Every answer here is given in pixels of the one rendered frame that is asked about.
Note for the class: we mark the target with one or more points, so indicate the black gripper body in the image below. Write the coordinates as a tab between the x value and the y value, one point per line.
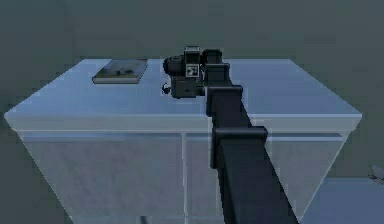
180	78

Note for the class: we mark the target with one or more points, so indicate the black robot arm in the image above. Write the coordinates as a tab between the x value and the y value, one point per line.
240	160

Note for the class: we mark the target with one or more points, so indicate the grey flat book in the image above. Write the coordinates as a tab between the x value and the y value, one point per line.
120	71

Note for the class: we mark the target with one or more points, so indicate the pale blue cupboard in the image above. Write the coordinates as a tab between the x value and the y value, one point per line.
110	140

